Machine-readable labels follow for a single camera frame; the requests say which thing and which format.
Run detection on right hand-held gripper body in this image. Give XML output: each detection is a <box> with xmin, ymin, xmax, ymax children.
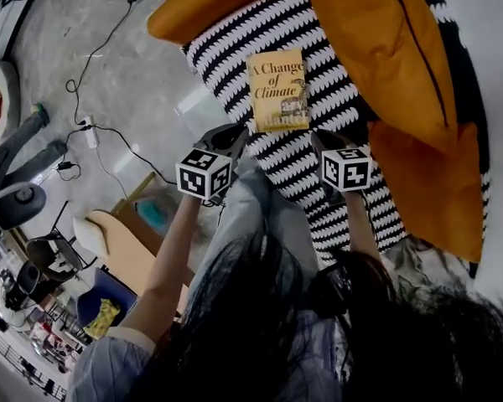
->
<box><xmin>311</xmin><ymin>128</ymin><xmax>373</xmax><ymax>208</ymax></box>

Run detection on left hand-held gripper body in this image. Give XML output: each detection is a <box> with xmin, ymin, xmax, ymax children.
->
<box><xmin>174</xmin><ymin>122</ymin><xmax>252</xmax><ymax>208</ymax></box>

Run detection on yellow book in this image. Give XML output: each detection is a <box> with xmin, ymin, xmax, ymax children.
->
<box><xmin>245</xmin><ymin>48</ymin><xmax>311</xmax><ymax>134</ymax></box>

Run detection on person's right forearm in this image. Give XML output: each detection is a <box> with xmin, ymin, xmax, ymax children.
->
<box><xmin>342</xmin><ymin>189</ymin><xmax>383</xmax><ymax>265</ymax></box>

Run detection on person's left forearm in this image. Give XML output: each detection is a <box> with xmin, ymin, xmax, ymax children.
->
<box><xmin>119</xmin><ymin>191</ymin><xmax>205</xmax><ymax>345</ymax></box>

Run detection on round wooden table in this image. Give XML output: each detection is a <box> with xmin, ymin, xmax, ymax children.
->
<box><xmin>85</xmin><ymin>209</ymin><xmax>196</xmax><ymax>299</ymax></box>

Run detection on person's blue jeans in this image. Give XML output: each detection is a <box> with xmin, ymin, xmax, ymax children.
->
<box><xmin>188</xmin><ymin>155</ymin><xmax>322</xmax><ymax>309</ymax></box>

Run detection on wooden rack teal cloth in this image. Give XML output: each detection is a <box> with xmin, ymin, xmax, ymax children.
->
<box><xmin>110</xmin><ymin>171</ymin><xmax>184</xmax><ymax>236</ymax></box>

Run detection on plain orange cushion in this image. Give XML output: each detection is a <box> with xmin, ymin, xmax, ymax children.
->
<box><xmin>366</xmin><ymin>120</ymin><xmax>486</xmax><ymax>264</ymax></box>

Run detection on white power strip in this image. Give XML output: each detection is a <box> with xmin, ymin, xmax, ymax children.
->
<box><xmin>82</xmin><ymin>115</ymin><xmax>101</xmax><ymax>150</ymax></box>

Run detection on white pillow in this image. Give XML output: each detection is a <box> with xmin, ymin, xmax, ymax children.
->
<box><xmin>70</xmin><ymin>214</ymin><xmax>111</xmax><ymax>255</ymax></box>

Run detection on orange cushion with zipper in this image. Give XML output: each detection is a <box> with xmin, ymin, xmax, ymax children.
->
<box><xmin>304</xmin><ymin>0</ymin><xmax>459</xmax><ymax>142</ymax></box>

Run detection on black white striped blanket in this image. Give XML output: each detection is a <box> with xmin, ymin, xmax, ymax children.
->
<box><xmin>180</xmin><ymin>0</ymin><xmax>494</xmax><ymax>280</ymax></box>

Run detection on blue chair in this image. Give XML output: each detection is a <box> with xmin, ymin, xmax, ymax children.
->
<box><xmin>75</xmin><ymin>266</ymin><xmax>139</xmax><ymax>331</ymax></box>

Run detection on dark wicker chair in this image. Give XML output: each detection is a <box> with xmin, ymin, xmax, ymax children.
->
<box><xmin>24</xmin><ymin>200</ymin><xmax>100</xmax><ymax>283</ymax></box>

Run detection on yellow plaid cloth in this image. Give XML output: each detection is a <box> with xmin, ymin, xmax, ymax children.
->
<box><xmin>82</xmin><ymin>297</ymin><xmax>122</xmax><ymax>342</ymax></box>

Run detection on black office chair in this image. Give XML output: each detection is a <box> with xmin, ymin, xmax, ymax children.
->
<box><xmin>3</xmin><ymin>260</ymin><xmax>44</xmax><ymax>312</ymax></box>

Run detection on grey round armchair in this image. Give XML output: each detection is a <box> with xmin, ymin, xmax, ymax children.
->
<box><xmin>0</xmin><ymin>59</ymin><xmax>23</xmax><ymax>152</ymax></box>

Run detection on black floor cable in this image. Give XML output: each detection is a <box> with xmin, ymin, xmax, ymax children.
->
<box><xmin>65</xmin><ymin>124</ymin><xmax>179</xmax><ymax>186</ymax></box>
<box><xmin>65</xmin><ymin>0</ymin><xmax>140</xmax><ymax>127</ymax></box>

